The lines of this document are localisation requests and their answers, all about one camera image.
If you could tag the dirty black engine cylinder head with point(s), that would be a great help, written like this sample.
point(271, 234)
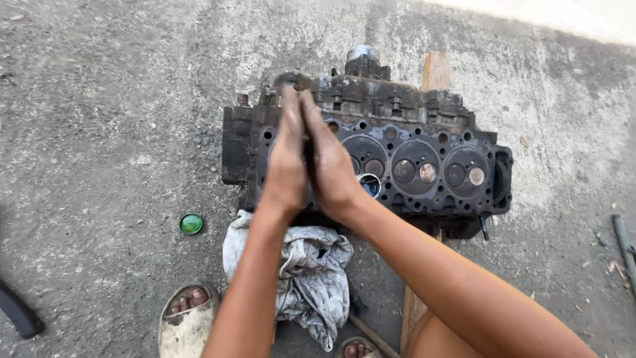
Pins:
point(417, 149)

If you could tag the person's left foot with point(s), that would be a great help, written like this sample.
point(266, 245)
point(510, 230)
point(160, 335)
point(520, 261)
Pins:
point(191, 300)

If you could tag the person's right leg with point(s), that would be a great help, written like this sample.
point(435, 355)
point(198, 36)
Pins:
point(435, 340)

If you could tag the person's right foot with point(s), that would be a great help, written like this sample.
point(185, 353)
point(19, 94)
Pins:
point(355, 351)

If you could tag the person's right fingers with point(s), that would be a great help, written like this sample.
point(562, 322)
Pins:
point(314, 122)

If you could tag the person's left hand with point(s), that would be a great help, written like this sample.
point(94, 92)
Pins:
point(285, 164)

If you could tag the small open round tin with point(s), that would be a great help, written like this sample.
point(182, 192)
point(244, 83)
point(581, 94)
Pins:
point(369, 186)

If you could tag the dark valve lapping stick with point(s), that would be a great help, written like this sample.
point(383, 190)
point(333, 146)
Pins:
point(308, 171)

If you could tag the wooden plank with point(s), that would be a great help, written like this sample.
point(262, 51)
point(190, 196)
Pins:
point(437, 70)

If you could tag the green metal rod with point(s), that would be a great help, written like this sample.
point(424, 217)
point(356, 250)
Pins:
point(625, 248)

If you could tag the green round lid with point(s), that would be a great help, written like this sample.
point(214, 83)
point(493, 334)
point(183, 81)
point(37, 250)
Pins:
point(191, 224)

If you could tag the dirty grey rag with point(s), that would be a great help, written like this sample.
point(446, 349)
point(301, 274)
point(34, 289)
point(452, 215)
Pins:
point(308, 283)

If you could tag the person's foot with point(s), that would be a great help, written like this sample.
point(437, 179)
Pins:
point(355, 351)
point(191, 300)

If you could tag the black curved bar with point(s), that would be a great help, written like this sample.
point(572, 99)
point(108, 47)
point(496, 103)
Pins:
point(17, 311)

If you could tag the worn white sandal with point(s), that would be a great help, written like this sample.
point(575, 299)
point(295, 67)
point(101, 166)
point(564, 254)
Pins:
point(186, 333)
point(377, 353)

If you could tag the person's left fingers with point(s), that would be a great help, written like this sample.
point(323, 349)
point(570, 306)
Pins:
point(290, 117)

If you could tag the person's right hand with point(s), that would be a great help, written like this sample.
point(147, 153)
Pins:
point(330, 174)

